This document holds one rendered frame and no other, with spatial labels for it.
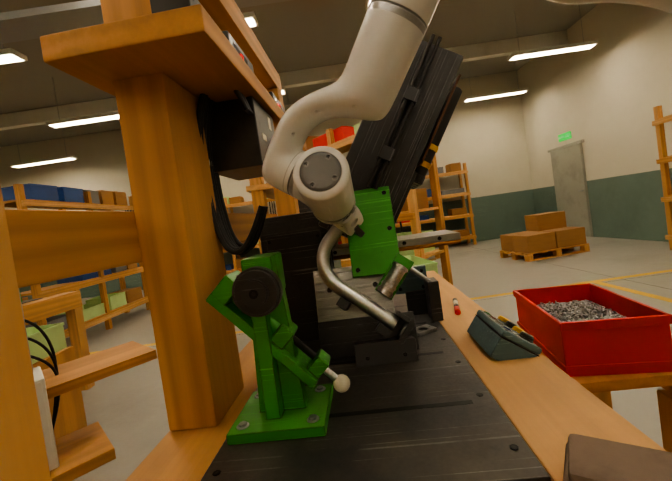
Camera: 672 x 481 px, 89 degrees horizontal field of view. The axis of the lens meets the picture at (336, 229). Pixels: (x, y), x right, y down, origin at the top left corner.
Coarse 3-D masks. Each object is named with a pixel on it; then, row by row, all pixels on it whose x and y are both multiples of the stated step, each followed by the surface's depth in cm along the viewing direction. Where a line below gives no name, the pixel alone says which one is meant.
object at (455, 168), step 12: (456, 168) 924; (444, 192) 923; (456, 192) 922; (468, 192) 914; (468, 204) 922; (420, 216) 925; (444, 216) 962; (456, 216) 916; (468, 216) 916; (468, 228) 964; (468, 240) 965
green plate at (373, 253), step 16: (368, 192) 84; (384, 192) 83; (368, 208) 83; (384, 208) 82; (368, 224) 82; (384, 224) 82; (352, 240) 82; (368, 240) 81; (384, 240) 81; (352, 256) 81; (368, 256) 80; (384, 256) 80; (352, 272) 80; (368, 272) 80; (384, 272) 79
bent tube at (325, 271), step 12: (336, 228) 79; (324, 240) 79; (336, 240) 80; (324, 252) 78; (324, 264) 78; (324, 276) 77; (336, 288) 76; (348, 288) 76; (348, 300) 76; (360, 300) 75; (372, 312) 74; (384, 312) 74; (384, 324) 74
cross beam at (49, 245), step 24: (24, 216) 40; (48, 216) 44; (72, 216) 47; (96, 216) 51; (120, 216) 56; (240, 216) 112; (24, 240) 40; (48, 240) 43; (72, 240) 47; (96, 240) 51; (120, 240) 56; (240, 240) 109; (24, 264) 40; (48, 264) 43; (72, 264) 46; (96, 264) 50; (120, 264) 55
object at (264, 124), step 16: (224, 112) 75; (240, 112) 74; (256, 112) 75; (224, 128) 75; (240, 128) 75; (256, 128) 74; (272, 128) 89; (224, 144) 75; (240, 144) 75; (256, 144) 74; (224, 160) 75; (240, 160) 75; (256, 160) 75; (224, 176) 82; (240, 176) 86; (256, 176) 90
